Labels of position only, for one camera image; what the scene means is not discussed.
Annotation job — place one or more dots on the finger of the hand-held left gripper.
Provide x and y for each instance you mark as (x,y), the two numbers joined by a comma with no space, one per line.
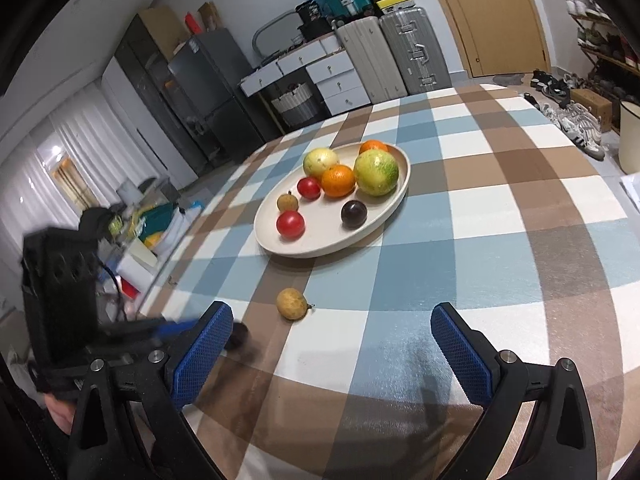
(172,327)

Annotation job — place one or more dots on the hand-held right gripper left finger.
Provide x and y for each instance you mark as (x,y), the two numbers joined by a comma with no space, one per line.
(202,360)

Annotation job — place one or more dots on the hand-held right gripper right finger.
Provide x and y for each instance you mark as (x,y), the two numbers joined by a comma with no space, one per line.
(462,355)

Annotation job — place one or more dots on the brownish yellow round fruit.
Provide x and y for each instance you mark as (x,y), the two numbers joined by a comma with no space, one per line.
(291,304)

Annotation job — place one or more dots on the large red tomato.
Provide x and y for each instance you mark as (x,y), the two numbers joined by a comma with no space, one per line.
(290,224)

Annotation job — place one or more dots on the small brown longan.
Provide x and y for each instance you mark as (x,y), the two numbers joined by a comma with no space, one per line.
(287,203)

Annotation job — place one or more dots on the cream round plate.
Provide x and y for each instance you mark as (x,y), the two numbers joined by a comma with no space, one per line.
(325,240)

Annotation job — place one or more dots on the dark purple passion fruit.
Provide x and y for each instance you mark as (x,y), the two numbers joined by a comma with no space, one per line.
(354,214)

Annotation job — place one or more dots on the small red tomato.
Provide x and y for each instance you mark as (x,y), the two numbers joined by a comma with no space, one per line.
(308,188)

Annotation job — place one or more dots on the large orange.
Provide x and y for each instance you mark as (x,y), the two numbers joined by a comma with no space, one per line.
(338,181)

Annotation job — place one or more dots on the yellow green round fruit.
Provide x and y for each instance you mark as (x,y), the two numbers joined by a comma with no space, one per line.
(320,162)

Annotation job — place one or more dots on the person's left hand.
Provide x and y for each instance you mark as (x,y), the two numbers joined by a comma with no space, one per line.
(60,415)

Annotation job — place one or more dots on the checkered tablecloth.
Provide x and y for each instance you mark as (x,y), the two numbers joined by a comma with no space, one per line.
(500,260)

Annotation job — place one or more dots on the teal cloth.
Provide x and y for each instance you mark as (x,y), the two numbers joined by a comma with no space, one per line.
(157,220)

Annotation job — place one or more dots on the white curtain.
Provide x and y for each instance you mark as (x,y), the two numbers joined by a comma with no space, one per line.
(50,160)

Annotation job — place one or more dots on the large green citrus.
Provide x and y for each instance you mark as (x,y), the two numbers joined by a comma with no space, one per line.
(376,172)

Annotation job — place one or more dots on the small tangerine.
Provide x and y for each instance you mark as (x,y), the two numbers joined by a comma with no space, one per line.
(373,147)

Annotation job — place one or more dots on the black cabinet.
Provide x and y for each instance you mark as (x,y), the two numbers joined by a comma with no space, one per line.
(145,90)

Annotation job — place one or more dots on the grey refrigerator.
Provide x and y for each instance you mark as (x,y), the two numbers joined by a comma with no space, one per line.
(215,90)

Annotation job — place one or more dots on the wicker basket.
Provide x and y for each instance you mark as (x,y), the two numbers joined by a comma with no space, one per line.
(296,102)

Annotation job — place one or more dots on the scattered sneakers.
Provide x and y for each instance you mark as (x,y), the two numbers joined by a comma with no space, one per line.
(575,120)

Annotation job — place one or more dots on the white bucket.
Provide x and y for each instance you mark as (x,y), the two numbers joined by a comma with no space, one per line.
(630,135)

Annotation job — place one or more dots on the grey door mat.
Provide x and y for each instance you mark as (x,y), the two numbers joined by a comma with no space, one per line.
(507,79)

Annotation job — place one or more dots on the small cardboard box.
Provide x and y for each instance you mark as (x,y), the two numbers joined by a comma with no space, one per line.
(592,105)

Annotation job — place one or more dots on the white drawer desk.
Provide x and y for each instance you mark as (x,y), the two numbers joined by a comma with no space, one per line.
(335,80)

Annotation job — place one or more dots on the large cardboard box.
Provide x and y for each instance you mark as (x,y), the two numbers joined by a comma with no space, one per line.
(160,27)

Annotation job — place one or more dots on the silver suitcase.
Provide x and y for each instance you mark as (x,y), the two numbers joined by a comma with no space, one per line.
(415,50)

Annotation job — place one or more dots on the beige suitcase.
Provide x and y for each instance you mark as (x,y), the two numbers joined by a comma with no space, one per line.
(370,60)

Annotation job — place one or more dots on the oval mirror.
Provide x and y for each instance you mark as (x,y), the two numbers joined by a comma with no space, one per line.
(275,32)

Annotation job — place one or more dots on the wooden shoe rack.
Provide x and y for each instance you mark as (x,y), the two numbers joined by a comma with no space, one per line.
(607,60)

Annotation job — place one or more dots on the black bag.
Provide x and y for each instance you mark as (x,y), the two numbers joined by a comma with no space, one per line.
(312,17)

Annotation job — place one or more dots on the wooden door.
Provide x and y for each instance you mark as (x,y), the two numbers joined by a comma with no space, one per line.
(495,15)

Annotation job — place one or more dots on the rows of shoes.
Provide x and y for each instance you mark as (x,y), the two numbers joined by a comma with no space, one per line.
(595,40)

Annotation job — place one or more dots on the yellow black box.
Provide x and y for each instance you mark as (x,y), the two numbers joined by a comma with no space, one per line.
(395,1)

